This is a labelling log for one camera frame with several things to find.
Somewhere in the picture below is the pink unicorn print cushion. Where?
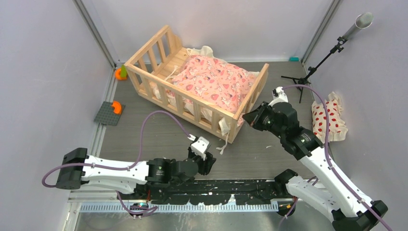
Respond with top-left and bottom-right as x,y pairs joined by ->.
166,46 -> 260,113

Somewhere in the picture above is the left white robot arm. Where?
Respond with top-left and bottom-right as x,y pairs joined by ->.
56,148 -> 216,199

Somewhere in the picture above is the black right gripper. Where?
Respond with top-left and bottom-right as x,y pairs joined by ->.
243,101 -> 285,139

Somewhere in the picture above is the small teal block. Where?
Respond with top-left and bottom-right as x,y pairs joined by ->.
289,57 -> 299,62

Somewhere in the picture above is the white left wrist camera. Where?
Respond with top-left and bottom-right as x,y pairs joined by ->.
189,134 -> 210,160

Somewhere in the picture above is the orange and green toy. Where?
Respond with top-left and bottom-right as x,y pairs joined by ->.
115,65 -> 128,80

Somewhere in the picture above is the white strawberry print pillow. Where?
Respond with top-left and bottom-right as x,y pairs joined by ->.
311,92 -> 348,143

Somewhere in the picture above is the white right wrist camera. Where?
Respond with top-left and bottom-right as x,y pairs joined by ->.
268,87 -> 288,107

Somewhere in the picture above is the microphone on black stand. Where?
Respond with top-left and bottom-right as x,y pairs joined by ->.
281,12 -> 374,103

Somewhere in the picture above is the wooden slatted pet bed frame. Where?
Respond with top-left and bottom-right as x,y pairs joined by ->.
125,25 -> 269,143

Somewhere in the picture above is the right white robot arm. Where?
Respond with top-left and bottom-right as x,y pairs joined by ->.
242,102 -> 388,231

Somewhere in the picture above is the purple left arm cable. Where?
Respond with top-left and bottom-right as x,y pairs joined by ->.
42,110 -> 196,218

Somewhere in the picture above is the grey building block plate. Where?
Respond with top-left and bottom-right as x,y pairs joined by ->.
93,102 -> 125,126

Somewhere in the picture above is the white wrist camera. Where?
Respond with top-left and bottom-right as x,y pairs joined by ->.
268,87 -> 288,107
189,134 -> 210,160

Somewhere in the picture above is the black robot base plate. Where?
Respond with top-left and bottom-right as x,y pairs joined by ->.
120,179 -> 294,205

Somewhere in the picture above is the orange arch toy block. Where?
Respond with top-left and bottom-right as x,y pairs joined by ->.
111,101 -> 123,115

